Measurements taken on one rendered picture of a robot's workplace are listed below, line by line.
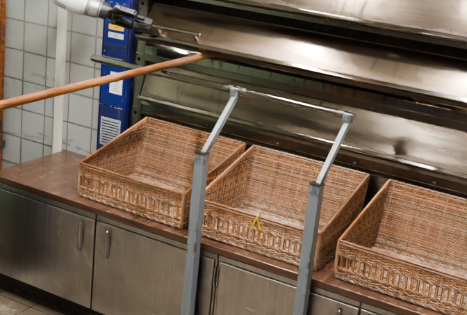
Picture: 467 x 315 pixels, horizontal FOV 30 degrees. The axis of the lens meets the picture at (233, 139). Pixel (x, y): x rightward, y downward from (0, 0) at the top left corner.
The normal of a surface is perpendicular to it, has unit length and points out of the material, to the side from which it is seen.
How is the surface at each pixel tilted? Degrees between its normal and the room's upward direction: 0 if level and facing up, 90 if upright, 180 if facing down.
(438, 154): 70
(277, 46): 48
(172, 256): 90
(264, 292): 90
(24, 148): 90
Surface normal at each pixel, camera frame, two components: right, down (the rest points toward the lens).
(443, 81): -0.31, -0.50
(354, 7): -0.43, -0.14
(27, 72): -0.50, 0.19
